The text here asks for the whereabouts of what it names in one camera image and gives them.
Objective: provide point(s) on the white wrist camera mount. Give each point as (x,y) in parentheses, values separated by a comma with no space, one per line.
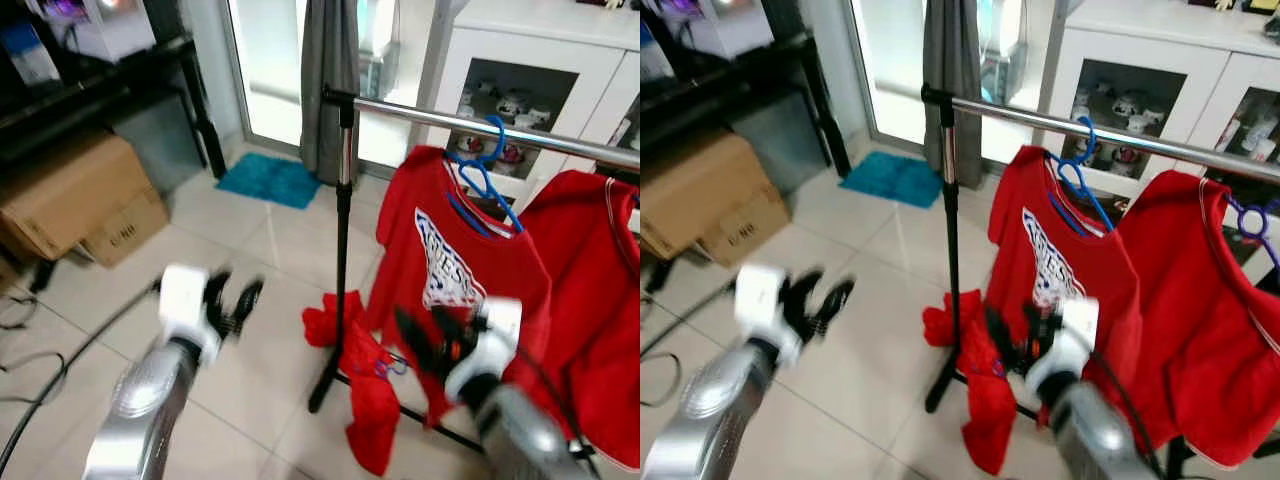
(183,300)
(500,320)
(1080,320)
(762,300)

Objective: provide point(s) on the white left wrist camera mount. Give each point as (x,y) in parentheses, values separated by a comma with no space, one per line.
(762,300)
(183,300)

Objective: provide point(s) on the glass sliding door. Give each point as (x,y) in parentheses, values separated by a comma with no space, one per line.
(890,70)
(265,70)

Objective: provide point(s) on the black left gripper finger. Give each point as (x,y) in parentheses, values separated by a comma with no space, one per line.
(218,293)
(835,305)
(247,305)
(800,293)

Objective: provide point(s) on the large cardboard box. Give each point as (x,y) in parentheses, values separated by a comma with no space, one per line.
(60,190)
(690,180)

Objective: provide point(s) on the blue clothes hanger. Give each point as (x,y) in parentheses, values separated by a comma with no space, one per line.
(1093,140)
(500,140)

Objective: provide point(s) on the chrome and black clothes rack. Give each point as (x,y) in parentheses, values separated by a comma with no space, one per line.
(950,220)
(345,200)

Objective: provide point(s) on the red T-shirt white print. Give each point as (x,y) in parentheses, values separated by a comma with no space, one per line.
(410,230)
(1015,230)

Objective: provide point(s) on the white glass-door cabinet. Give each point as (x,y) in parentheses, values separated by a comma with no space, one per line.
(530,40)
(1160,40)

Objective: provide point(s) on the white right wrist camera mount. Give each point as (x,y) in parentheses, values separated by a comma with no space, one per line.
(1080,320)
(500,320)

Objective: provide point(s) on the teal floor mat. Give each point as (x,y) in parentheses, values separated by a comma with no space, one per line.
(268,180)
(895,180)

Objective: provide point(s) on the blue and white box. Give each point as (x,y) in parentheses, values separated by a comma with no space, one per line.
(650,50)
(25,55)

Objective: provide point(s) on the black desk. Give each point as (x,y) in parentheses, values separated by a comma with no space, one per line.
(100,75)
(740,72)

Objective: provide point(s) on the purple clothes hanger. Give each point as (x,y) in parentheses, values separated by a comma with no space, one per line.
(1250,225)
(385,368)
(995,369)

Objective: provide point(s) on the grey metal box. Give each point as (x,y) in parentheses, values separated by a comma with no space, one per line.
(160,145)
(785,145)

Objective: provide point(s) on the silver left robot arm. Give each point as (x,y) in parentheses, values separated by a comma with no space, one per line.
(140,410)
(710,410)

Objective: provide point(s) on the red crumpled garment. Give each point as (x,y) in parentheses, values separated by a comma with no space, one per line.
(990,420)
(370,420)

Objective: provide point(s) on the red T-shirt white trim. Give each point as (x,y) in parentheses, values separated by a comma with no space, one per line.
(1200,340)
(590,320)

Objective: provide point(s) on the white computer case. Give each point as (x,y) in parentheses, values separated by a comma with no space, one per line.
(110,30)
(730,28)

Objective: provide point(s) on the grey curtain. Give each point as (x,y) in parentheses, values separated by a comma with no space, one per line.
(330,90)
(953,90)

